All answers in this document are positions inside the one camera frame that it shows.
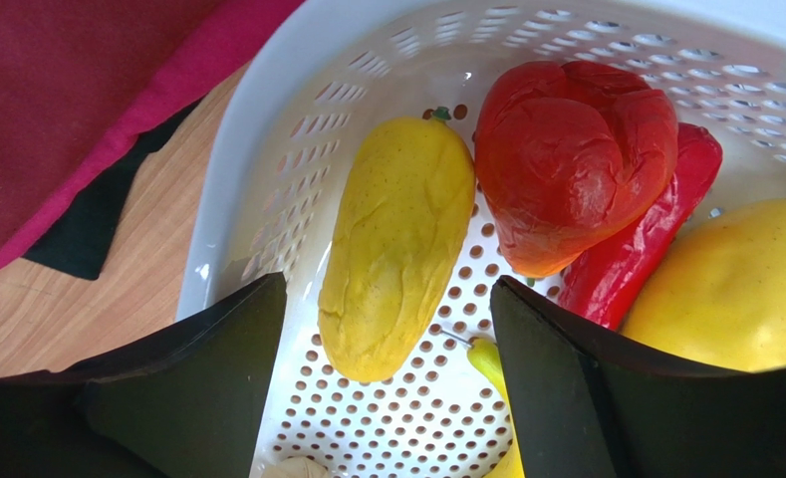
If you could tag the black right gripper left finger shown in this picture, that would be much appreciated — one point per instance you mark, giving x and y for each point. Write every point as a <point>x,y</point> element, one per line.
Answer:
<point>186,401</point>

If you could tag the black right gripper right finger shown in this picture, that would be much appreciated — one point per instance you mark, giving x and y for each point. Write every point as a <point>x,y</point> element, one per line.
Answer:
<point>631,411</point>

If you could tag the red toy chili pepper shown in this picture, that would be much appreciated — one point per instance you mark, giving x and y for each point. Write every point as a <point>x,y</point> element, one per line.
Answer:
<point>603,283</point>

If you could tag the yellow toy mango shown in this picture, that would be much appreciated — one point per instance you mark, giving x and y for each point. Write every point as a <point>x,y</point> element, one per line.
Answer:
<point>719,296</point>
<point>401,224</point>

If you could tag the red toy bell pepper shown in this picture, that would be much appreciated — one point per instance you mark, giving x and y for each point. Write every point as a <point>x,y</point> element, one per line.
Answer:
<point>567,155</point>

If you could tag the yellow toy banana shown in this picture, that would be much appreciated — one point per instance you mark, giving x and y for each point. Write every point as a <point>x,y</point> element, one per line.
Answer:
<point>483,355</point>

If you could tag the beige toy garlic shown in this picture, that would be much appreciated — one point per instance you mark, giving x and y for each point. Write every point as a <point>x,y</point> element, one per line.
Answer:
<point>296,467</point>

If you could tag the dark red folded cloth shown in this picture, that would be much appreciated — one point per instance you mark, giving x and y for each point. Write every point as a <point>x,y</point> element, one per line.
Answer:
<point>80,81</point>

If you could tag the white perforated plastic basket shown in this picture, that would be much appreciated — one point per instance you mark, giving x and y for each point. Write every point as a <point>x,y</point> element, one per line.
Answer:
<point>281,160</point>

